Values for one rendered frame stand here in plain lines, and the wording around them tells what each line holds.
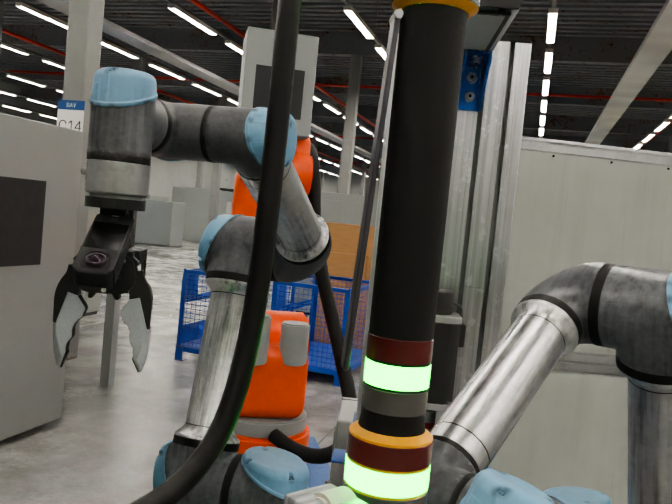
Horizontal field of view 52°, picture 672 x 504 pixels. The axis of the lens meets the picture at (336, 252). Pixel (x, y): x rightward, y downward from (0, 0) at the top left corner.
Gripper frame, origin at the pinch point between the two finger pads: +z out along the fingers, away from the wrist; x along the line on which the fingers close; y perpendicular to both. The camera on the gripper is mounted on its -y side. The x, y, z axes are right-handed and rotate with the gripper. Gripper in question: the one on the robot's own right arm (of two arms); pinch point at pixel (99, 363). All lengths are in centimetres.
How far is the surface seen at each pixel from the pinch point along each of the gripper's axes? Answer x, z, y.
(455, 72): -26, -28, -52
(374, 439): -24, -10, -52
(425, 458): -26, -9, -52
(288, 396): -48, 95, 337
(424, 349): -26, -14, -52
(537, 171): -106, -41, 128
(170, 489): -15, -9, -58
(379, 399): -24, -12, -52
